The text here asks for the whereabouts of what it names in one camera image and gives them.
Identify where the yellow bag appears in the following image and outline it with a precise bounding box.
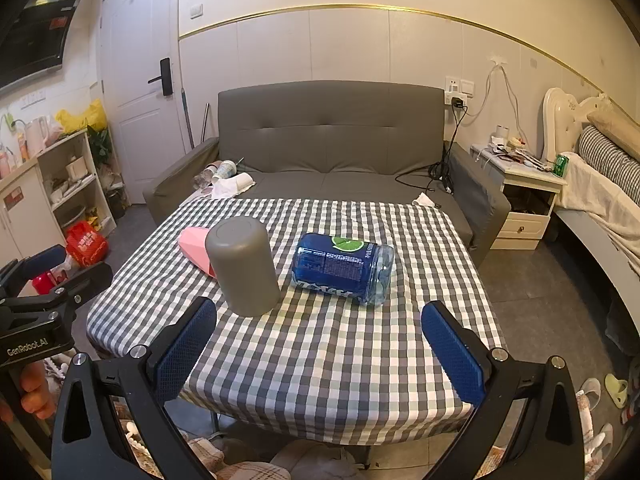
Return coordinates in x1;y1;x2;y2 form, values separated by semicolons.
54;99;109;134

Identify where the beige pillow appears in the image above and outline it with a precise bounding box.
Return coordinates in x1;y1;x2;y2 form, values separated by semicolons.
587;107;640;161

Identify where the grey mop pole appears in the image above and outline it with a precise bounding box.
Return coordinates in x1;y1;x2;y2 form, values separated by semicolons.
180;87;196;152

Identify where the white cable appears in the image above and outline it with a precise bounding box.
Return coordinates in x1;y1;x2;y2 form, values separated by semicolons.
467;57;527;147

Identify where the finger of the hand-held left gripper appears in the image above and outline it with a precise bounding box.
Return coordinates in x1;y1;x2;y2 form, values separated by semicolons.
30;262;114;311
0;244;68;301

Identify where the grey cup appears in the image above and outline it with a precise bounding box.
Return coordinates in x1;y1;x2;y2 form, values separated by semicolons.
205;216;281;317

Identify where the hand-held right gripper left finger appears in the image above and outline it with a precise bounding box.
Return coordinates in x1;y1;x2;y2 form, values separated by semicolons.
50;296;218;480

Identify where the white wall outlet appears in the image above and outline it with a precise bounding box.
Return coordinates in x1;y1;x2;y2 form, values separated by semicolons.
444;75;474;99

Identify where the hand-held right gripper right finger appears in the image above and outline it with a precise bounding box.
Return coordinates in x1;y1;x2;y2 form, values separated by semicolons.
421;301;586;480

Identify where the white blanket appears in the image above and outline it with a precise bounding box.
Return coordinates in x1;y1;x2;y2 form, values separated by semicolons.
555;152;640;283

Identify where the pink kettle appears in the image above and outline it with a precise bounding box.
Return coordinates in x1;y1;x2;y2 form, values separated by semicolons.
24;115;51;159

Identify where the cream nightstand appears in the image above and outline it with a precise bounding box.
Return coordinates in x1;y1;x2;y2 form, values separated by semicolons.
470;142;569;251

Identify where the green plant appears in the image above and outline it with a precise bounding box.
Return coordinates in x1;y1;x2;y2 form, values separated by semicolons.
87;125;114;172

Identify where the black cable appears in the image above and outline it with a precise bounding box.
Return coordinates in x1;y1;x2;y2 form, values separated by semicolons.
394;104;470;195

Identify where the cream bed headboard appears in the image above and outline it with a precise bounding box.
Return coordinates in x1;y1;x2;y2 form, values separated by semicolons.
542;87;614;162

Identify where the grey checkered tablecloth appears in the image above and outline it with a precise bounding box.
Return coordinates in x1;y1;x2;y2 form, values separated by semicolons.
86;197;504;449

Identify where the person's left hand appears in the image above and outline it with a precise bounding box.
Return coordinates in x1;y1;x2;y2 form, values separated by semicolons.
0;362;52;424

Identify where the white door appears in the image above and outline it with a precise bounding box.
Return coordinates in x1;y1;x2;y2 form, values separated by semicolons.
99;0;182;207

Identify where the white slipper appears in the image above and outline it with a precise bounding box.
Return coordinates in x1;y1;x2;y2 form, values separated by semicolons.
577;377;604;411

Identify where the black door lock handle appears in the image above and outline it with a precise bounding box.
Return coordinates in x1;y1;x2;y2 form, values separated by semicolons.
147;57;172;96

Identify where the pink cup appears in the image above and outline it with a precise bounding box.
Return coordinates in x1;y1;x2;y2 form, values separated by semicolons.
179;226;219;279

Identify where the grey sofa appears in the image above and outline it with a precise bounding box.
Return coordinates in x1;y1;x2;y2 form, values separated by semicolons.
142;80;512;269

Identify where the striped pillow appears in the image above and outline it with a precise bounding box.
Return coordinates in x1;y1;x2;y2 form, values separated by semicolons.
577;125;640;202

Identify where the blue transparent cup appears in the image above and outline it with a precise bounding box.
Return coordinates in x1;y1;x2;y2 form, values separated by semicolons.
291;232;396;307

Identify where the yellow-green slipper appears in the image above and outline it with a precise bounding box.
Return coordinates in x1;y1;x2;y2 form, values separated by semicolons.
604;372;629;411

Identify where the white crumpled tissue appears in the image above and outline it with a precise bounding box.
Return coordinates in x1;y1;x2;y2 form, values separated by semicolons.
207;177;242;201

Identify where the black range hood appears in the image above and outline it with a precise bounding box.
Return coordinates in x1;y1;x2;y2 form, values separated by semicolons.
0;0;84;92

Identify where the red bag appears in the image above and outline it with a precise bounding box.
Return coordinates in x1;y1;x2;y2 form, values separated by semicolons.
65;220;109;269

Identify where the white open shelf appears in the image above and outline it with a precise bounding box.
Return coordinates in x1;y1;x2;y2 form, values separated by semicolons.
37;129;115;242

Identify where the clear plastic bottle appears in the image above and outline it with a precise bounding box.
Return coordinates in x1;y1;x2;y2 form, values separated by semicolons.
193;162;219;192

